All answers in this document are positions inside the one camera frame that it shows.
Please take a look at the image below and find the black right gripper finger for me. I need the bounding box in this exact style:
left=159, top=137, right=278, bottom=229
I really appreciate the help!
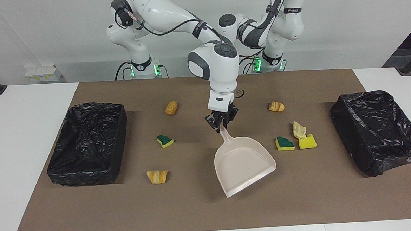
left=223, top=107, right=240, bottom=128
left=205, top=115, right=222, bottom=134

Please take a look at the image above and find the yellow corn cob piece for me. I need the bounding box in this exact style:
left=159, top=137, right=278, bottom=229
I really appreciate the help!
left=165, top=101, right=179, bottom=116

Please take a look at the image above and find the curled orange croissant piece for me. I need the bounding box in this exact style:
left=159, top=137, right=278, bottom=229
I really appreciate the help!
left=268, top=101, right=286, bottom=113

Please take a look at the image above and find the beige plastic dustpan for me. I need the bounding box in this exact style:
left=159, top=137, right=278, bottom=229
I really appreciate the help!
left=212, top=121, right=278, bottom=199

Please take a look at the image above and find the green yellow sponge wedge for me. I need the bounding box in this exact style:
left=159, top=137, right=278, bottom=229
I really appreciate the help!
left=156, top=133, right=175, bottom=149

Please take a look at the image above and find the green topped yellow sponge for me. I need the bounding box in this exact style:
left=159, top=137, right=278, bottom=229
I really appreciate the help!
left=275, top=135, right=295, bottom=152

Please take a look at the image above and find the pale flaky bread chunk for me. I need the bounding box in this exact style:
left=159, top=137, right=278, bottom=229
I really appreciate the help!
left=292, top=121, right=307, bottom=139

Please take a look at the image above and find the black bag-lined bin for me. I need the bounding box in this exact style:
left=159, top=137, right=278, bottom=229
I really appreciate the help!
left=329, top=89, right=411, bottom=179
left=43, top=101, right=131, bottom=188

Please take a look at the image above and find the flat striped pastry piece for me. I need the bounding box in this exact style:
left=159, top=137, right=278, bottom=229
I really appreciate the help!
left=146, top=169, right=169, bottom=185

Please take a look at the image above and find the brown table mat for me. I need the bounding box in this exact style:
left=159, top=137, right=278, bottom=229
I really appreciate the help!
left=5, top=65, right=411, bottom=231

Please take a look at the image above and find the white power strip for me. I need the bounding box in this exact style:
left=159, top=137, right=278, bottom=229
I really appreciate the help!
left=24, top=64, right=63, bottom=83

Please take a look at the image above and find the black left base cable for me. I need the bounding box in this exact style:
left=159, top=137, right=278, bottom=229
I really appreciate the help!
left=238, top=53, right=260, bottom=74

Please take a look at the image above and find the black base cable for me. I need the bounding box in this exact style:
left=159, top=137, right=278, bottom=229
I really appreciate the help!
left=114, top=62, right=133, bottom=81
left=238, top=53, right=260, bottom=74

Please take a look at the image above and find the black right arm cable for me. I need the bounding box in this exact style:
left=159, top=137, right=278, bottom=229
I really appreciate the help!
left=114, top=1, right=246, bottom=105

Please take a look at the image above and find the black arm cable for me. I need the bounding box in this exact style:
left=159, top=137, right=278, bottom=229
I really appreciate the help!
left=235, top=0, right=291, bottom=59
left=114, top=1, right=246, bottom=105

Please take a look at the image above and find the black right base cable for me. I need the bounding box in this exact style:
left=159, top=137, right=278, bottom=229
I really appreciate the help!
left=114, top=62, right=133, bottom=81

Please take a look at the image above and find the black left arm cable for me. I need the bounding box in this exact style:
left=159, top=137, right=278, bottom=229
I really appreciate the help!
left=235, top=0, right=291, bottom=59

